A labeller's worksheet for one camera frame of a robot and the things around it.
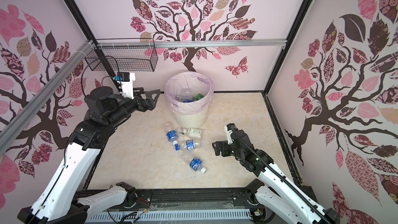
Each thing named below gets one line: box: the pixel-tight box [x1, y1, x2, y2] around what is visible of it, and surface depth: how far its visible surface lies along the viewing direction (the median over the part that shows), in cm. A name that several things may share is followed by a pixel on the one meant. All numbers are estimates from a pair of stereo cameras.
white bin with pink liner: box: [164, 71, 216, 129], surface depth 93 cm
